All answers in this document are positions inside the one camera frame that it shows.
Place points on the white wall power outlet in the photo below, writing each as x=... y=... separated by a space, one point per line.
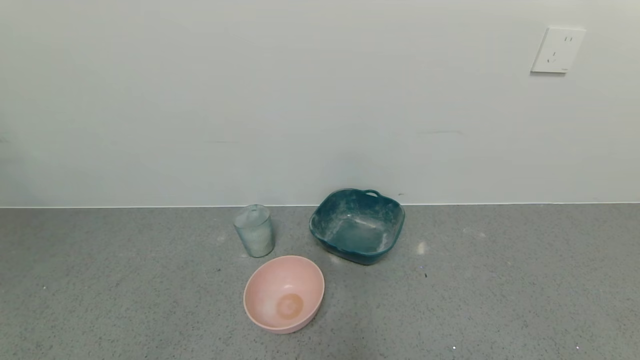
x=557 y=50

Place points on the pink round bowl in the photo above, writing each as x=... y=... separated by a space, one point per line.
x=282 y=295

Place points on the translucent ribbed plastic cup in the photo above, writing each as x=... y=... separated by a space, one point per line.
x=256 y=237

